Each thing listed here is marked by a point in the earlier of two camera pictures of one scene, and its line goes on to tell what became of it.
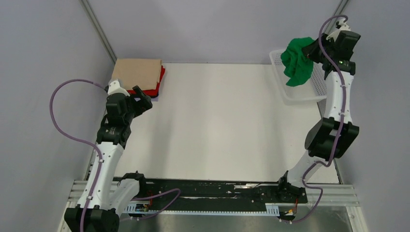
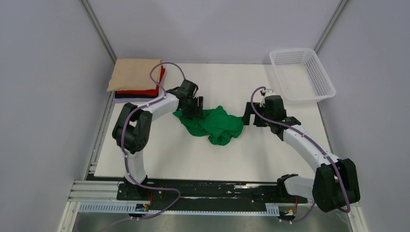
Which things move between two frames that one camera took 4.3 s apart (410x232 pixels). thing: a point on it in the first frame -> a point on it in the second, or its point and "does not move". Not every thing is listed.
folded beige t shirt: (143, 73) does not move
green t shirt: (298, 66) -> (216, 123)
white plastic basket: (314, 88) does not move
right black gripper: (310, 50) -> (249, 110)
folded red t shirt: (154, 93) does not move
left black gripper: (141, 105) -> (200, 110)
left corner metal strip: (95, 23) does not move
